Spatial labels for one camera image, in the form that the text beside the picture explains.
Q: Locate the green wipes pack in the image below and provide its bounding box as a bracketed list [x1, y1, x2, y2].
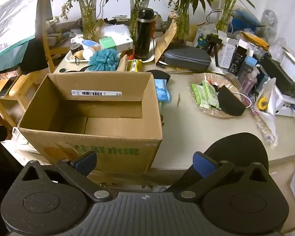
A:
[190, 80, 221, 110]

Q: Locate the blue wet wipes pack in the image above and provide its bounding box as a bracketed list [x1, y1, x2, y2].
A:
[154, 79, 171, 102]

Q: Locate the teal mesh bath sponge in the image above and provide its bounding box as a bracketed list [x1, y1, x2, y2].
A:
[86, 49, 119, 71]

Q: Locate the yellow wipes pack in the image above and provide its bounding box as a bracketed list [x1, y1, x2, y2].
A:
[127, 59, 142, 72]

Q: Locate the black foam sponge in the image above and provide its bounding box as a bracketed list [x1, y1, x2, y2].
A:
[217, 86, 246, 117]

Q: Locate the brown cardboard box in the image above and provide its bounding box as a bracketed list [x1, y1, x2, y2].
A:
[18, 71, 163, 174]

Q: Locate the yellow tape measure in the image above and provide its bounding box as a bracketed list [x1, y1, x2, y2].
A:
[257, 96, 269, 111]

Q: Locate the pink soap pump bottle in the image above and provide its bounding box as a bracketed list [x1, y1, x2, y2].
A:
[240, 67, 260, 96]

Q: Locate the wooden chair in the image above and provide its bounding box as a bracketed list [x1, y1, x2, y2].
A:
[0, 0, 55, 129]

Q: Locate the white plastic tray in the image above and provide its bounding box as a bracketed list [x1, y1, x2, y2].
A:
[64, 47, 121, 65]

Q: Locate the smartphone on chair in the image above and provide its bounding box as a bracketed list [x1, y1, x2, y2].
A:
[0, 77, 18, 98]

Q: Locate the white capped pill bottle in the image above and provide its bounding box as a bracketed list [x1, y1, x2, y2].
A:
[82, 46, 101, 60]

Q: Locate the black round speaker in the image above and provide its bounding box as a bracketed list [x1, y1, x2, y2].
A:
[70, 43, 84, 54]

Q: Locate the grey zippered hard case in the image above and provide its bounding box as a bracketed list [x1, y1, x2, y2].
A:
[163, 46, 211, 73]

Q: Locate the white blue spray bottle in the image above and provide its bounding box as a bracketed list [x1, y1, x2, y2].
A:
[70, 35, 100, 49]

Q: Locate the black product box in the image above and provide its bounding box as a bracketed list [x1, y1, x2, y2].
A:
[229, 40, 248, 76]

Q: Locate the green white tissue box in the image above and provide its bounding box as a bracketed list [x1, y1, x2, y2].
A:
[99, 34, 133, 52]

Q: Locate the white plastic wrapped package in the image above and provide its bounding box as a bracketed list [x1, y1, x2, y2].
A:
[100, 24, 131, 37]

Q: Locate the brown paper bag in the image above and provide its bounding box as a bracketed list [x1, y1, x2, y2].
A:
[154, 19, 177, 63]

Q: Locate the black thermos bottle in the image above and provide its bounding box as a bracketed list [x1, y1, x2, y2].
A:
[134, 7, 155, 61]

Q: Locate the silver foil bag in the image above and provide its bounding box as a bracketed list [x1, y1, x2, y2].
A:
[0, 0, 38, 56]

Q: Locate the tan leather keychain pouch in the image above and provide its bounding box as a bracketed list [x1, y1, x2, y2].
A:
[71, 50, 84, 65]

